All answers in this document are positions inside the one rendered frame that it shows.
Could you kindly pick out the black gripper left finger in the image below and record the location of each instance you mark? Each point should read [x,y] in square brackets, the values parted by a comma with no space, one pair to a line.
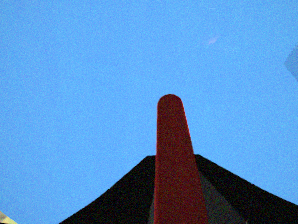
[130,201]

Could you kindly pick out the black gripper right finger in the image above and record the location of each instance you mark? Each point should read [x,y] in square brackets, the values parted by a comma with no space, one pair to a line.
[229,199]

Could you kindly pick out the red peg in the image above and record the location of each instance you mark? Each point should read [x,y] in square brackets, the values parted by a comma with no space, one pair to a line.
[179,198]

